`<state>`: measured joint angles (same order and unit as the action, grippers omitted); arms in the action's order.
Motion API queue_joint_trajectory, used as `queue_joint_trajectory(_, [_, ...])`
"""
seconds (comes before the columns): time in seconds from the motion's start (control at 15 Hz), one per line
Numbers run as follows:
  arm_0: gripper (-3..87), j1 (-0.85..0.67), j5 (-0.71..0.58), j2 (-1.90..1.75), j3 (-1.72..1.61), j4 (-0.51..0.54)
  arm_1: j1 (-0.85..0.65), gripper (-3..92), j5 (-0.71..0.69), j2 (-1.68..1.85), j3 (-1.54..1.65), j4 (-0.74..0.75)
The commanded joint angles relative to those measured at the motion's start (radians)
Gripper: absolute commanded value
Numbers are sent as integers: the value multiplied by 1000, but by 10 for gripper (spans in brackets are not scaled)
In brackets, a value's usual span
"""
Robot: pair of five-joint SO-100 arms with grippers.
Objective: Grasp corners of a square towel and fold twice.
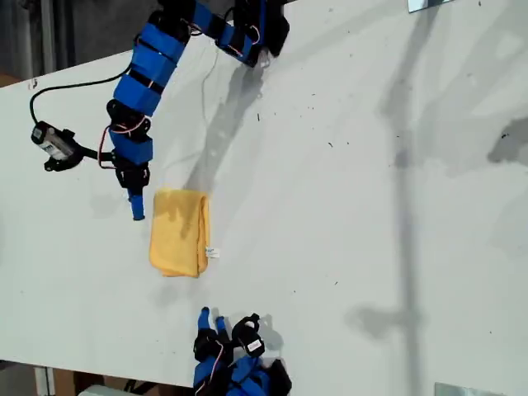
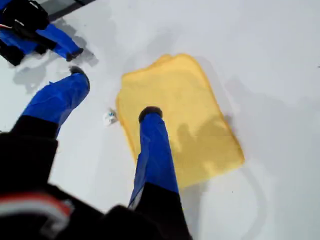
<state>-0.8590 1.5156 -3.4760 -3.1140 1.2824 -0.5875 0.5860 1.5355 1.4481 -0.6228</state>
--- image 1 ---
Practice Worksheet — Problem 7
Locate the white table leg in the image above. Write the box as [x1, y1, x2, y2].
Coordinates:
[34, 365, 56, 396]

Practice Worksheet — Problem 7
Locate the yellow square towel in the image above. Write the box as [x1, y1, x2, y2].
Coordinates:
[148, 188, 221, 278]

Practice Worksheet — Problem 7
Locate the black camera cable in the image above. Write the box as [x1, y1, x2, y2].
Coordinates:
[29, 72, 130, 125]

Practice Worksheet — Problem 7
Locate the black camera stalk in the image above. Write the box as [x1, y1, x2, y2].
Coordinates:
[230, 313, 262, 343]
[43, 129, 116, 173]

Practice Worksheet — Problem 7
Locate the grey metal post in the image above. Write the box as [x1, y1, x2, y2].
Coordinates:
[40, 0, 57, 78]

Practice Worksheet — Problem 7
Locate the black camera box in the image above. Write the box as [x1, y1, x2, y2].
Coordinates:
[31, 120, 76, 163]
[241, 328, 266, 358]

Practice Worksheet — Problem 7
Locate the white container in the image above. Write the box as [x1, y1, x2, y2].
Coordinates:
[80, 384, 127, 396]

